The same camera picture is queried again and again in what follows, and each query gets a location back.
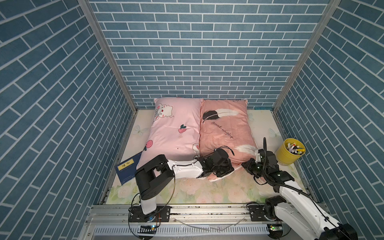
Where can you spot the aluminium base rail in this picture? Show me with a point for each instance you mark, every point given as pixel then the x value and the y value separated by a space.
pixel 194 222

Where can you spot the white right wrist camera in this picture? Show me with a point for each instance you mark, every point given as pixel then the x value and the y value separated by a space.
pixel 258 158

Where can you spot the markers in cup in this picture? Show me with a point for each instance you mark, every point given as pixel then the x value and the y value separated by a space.
pixel 295 149

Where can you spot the floral table mat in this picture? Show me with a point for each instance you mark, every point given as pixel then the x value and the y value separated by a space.
pixel 237 188

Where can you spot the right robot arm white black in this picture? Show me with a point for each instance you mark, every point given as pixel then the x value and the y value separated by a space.
pixel 303 210

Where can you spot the yellow pen cup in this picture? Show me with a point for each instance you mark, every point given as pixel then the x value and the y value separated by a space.
pixel 282 154

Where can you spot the salmon feather print pillow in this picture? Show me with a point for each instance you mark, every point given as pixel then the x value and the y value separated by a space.
pixel 225 123

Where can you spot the dark blue book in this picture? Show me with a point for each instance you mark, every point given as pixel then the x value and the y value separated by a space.
pixel 126 169

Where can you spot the light pink cartoon pillow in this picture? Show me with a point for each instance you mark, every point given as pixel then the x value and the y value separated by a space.
pixel 175 131

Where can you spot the left aluminium corner post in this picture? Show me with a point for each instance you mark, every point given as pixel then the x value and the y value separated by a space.
pixel 93 22

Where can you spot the aluminium corner post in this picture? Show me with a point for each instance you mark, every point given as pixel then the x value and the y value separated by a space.
pixel 318 30
pixel 93 22

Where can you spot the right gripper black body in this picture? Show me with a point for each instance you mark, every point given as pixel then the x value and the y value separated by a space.
pixel 255 169

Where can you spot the right aluminium corner post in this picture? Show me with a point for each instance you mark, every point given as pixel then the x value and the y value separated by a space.
pixel 318 30

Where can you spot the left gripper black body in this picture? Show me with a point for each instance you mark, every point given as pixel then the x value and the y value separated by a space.
pixel 223 169

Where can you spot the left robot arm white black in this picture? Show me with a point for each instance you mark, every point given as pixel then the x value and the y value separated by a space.
pixel 155 175

